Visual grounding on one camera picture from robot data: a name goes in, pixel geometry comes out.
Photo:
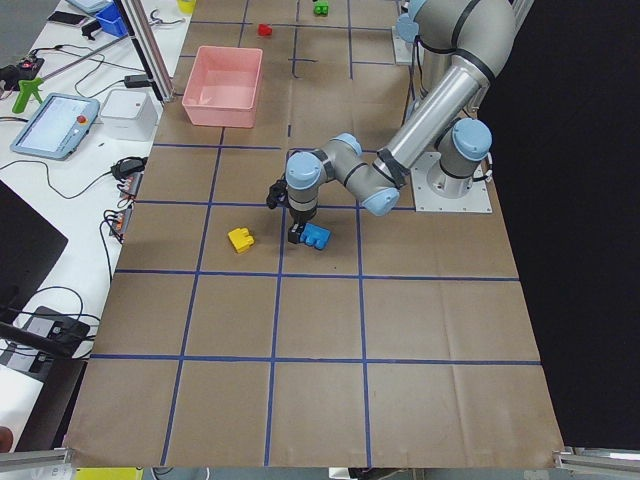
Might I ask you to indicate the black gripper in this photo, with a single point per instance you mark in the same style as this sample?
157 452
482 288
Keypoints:
301 217

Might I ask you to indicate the blue toy block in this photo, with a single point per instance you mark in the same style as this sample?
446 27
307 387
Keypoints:
315 236

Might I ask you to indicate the green toy block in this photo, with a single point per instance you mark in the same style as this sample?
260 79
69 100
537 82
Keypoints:
321 7

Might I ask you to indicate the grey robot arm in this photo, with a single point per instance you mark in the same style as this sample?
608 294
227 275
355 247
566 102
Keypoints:
482 33
376 186

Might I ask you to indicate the pink plastic box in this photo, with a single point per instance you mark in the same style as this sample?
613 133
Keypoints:
223 87

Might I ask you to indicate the yellow toy block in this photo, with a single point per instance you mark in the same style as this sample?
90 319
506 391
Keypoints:
241 239

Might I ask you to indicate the red toy block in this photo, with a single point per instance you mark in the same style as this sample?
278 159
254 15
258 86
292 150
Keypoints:
264 30

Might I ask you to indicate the white square device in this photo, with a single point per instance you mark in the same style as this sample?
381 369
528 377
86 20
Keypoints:
129 115

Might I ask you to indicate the black power adapter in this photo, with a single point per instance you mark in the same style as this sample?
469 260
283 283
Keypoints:
136 81

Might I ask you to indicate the teach pendant tablet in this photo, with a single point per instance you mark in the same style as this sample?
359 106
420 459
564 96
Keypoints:
57 127

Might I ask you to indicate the black monitor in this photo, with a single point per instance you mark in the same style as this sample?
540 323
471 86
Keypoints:
30 247

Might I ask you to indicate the blue plastic bin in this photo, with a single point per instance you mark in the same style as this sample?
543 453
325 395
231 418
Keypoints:
111 22

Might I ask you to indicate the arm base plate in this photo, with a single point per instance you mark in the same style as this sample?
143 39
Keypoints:
402 48
436 192

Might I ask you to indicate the aluminium frame post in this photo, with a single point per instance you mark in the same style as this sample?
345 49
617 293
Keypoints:
142 37

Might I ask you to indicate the green handled grabber tool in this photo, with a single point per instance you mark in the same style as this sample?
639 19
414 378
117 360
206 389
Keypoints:
27 89

